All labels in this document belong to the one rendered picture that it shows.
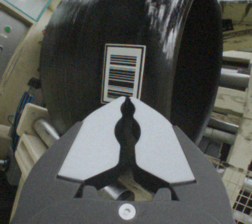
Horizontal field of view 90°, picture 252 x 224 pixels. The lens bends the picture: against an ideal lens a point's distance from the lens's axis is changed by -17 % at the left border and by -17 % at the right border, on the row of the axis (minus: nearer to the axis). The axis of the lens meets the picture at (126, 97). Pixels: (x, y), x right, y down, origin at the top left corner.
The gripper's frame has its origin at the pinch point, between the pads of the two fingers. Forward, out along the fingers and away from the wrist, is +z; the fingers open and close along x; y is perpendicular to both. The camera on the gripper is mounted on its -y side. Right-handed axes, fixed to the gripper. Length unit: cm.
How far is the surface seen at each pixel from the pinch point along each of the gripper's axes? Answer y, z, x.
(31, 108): 16.8, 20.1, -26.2
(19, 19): -6, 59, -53
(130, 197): 15.4, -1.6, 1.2
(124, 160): 10.3, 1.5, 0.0
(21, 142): 24.3, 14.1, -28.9
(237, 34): -5, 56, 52
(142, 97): 1.3, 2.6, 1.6
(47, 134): 18.8, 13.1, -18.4
